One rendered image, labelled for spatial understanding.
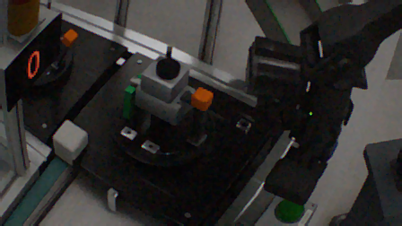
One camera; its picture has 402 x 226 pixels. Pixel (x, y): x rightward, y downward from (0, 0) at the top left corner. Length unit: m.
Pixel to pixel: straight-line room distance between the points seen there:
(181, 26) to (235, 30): 0.10
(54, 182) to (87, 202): 0.06
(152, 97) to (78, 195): 0.19
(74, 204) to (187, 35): 0.48
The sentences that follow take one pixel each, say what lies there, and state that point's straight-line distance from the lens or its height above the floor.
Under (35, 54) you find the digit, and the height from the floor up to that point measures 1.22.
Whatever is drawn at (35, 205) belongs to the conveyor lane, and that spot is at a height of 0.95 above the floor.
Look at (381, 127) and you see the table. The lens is 1.30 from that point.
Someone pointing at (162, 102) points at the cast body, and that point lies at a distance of 0.95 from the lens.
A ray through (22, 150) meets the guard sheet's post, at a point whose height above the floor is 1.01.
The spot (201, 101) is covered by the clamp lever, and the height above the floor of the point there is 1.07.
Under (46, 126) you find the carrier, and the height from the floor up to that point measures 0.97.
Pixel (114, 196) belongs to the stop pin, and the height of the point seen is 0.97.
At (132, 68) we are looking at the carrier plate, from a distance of 1.11.
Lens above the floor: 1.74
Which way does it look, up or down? 46 degrees down
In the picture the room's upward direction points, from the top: 10 degrees clockwise
